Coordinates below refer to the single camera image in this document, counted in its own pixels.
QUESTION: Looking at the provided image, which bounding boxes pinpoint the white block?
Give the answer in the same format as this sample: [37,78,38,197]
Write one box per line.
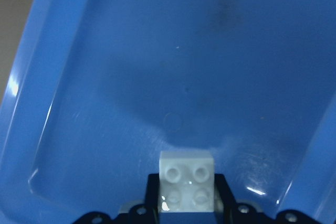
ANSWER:
[158,150,215,213]

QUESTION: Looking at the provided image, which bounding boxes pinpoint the brown paper table cover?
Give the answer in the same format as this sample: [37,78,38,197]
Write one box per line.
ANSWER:
[1,0,35,103]

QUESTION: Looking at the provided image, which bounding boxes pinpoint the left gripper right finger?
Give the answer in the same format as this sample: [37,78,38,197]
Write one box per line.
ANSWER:
[214,174,236,223]

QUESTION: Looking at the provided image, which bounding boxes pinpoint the blue plastic tray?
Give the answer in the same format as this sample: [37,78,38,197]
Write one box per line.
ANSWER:
[1,0,335,223]

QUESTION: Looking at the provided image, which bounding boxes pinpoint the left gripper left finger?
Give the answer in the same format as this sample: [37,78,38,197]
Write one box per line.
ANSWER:
[144,174,160,223]

